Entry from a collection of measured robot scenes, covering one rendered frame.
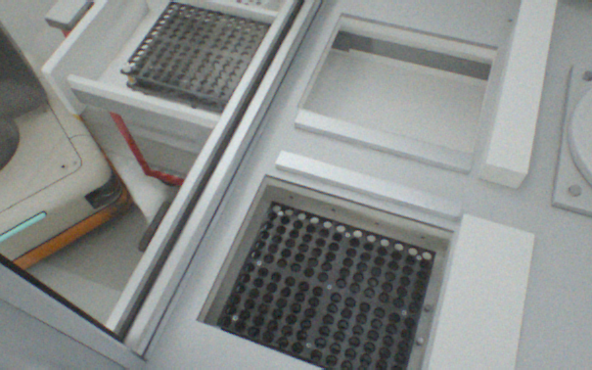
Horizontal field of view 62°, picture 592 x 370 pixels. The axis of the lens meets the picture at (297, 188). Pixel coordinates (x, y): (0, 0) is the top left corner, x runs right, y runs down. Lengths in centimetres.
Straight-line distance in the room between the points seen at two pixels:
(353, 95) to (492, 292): 43
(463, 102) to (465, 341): 45
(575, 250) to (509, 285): 10
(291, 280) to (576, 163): 38
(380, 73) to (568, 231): 42
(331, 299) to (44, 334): 35
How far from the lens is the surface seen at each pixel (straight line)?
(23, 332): 38
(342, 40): 90
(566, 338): 61
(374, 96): 86
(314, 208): 70
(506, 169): 63
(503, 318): 58
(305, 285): 65
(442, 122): 85
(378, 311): 64
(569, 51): 84
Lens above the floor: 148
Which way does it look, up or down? 60 degrees down
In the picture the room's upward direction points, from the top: 5 degrees counter-clockwise
